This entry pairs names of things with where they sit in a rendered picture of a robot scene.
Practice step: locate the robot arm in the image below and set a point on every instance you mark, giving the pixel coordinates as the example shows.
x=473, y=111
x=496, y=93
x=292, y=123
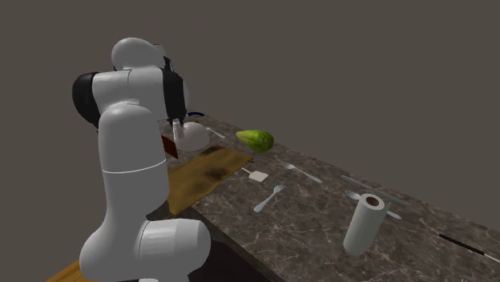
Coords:
x=133, y=148

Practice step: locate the green lettuce head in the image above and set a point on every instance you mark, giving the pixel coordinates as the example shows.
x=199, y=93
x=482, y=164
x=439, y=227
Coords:
x=256, y=140

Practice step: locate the small silver spoon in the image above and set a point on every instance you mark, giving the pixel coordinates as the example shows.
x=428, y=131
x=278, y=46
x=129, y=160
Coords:
x=216, y=133

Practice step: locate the white spatula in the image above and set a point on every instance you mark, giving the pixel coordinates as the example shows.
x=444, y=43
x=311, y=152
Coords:
x=258, y=176

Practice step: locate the silver fork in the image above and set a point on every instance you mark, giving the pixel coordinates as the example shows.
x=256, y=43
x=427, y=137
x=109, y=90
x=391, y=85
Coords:
x=261, y=206
x=288, y=165

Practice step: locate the white bowl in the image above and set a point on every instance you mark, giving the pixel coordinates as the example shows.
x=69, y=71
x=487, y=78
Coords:
x=195, y=136

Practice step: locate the wooden cutting board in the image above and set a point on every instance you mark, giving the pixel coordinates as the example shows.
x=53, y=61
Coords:
x=207, y=175

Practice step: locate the dark blue plate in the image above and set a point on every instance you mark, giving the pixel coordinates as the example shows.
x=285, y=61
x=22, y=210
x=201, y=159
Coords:
x=195, y=113

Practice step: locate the dark red flat block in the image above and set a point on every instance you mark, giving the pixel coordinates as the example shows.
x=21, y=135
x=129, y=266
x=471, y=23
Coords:
x=170, y=147

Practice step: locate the large silver spoon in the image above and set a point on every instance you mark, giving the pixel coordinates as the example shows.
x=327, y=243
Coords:
x=352, y=194

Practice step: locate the white paper towel roll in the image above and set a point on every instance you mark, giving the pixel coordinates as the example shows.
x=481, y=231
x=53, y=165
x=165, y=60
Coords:
x=363, y=228

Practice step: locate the wood-patterned robot stand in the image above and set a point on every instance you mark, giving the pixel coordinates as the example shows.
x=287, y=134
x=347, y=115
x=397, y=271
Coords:
x=66, y=274

